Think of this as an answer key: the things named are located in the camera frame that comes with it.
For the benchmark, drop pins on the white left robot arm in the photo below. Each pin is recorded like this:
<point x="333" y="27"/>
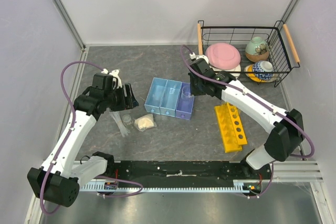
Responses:
<point x="57" y="181"/>

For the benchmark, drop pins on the small clear glass vial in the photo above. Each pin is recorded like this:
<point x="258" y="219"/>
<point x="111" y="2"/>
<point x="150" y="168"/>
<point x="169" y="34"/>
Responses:
<point x="127" y="120"/>

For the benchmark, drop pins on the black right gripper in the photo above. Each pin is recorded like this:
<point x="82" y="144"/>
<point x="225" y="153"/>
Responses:
<point x="194" y="92"/>

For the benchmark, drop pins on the yellow test tube rack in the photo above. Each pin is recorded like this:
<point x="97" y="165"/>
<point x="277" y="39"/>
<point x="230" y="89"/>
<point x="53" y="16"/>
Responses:
<point x="230" y="127"/>

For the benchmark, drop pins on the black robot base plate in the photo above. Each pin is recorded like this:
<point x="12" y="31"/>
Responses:
<point x="180" y="173"/>

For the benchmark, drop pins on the white plate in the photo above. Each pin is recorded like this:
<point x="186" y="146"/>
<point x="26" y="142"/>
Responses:
<point x="236" y="72"/>

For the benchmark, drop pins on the clear plastic dropper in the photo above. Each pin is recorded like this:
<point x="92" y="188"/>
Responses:
<point x="116" y="117"/>

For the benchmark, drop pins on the blue three-compartment drawer box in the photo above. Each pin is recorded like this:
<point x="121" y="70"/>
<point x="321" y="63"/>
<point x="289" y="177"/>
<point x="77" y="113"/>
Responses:
<point x="159" y="101"/>

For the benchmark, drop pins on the black wire basket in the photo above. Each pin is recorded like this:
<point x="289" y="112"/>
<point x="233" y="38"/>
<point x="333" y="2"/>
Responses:
<point x="282" y="52"/>

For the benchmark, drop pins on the green brown ceramic bowl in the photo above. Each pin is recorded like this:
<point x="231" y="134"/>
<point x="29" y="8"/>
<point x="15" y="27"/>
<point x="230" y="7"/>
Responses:
<point x="257" y="50"/>

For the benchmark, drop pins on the white slotted cable duct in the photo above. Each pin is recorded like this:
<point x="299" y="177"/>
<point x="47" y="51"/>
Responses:
<point x="110" y="186"/>

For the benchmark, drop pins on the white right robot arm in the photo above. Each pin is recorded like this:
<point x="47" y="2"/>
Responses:
<point x="284" y="128"/>

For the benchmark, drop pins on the clear glass beaker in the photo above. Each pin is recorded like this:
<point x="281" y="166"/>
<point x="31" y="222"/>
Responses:
<point x="186" y="95"/>

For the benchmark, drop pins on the pink plate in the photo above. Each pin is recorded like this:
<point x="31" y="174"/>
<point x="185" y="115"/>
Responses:
<point x="223" y="56"/>

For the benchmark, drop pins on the bag of beige powder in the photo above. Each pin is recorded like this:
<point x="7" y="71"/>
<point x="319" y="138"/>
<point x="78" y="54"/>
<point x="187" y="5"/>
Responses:
<point x="145" y="122"/>

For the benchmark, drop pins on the blue white patterned bowl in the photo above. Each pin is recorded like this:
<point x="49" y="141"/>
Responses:
<point x="263" y="70"/>

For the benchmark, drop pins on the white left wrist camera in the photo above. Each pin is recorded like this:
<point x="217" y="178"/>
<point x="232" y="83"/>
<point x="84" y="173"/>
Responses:
<point x="116" y="80"/>

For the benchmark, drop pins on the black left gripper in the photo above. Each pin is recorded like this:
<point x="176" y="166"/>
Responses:
<point x="128" y="102"/>

